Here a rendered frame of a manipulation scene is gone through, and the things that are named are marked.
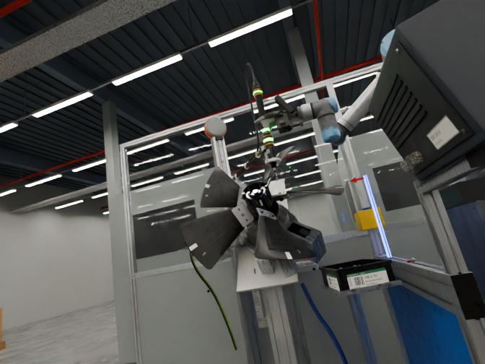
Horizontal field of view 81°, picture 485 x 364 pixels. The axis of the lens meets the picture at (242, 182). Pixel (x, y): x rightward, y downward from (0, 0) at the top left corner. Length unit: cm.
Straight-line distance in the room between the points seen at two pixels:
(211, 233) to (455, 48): 97
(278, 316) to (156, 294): 115
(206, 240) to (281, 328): 49
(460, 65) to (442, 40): 4
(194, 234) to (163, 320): 117
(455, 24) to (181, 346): 214
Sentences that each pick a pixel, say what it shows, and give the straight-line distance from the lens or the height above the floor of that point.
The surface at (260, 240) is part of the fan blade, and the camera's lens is 101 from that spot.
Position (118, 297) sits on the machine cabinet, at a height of 77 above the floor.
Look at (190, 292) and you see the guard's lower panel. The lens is 214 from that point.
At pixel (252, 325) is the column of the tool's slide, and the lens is 189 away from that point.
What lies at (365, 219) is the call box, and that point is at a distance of 144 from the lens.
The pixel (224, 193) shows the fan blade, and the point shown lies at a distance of 137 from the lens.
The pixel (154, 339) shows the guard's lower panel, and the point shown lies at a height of 53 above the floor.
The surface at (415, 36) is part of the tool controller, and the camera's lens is 48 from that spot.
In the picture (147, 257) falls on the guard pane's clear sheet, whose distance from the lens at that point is 231.
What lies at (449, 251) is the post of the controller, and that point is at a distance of 70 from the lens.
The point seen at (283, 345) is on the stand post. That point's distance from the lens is 137.
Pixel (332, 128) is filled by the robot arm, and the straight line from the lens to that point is 126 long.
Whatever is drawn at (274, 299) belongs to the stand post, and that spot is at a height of 77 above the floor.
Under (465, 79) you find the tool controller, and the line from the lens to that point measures 46.
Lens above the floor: 97
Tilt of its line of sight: 15 degrees up
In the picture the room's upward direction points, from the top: 11 degrees counter-clockwise
